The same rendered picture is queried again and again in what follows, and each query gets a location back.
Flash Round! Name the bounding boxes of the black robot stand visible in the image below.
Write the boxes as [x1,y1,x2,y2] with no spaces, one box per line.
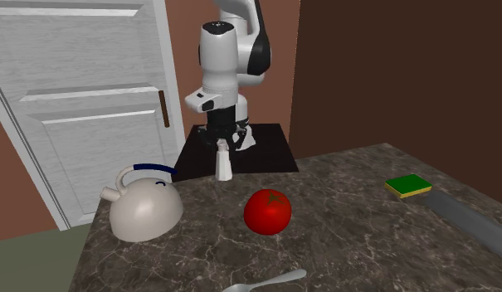
[171,123,300,183]

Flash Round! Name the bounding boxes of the red tomato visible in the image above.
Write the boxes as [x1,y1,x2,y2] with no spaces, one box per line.
[242,187,293,236]

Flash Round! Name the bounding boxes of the white panelled door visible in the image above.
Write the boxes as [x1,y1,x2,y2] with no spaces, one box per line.
[0,0,188,232]

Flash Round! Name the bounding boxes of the silver spoon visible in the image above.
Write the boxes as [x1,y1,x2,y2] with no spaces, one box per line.
[221,268,308,292]

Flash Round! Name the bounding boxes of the green and yellow sponge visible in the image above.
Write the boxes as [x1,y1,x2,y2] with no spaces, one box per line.
[383,173,434,200]

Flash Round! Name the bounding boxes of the white kettle with blue handle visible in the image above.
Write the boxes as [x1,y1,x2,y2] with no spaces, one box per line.
[99,163,185,244]

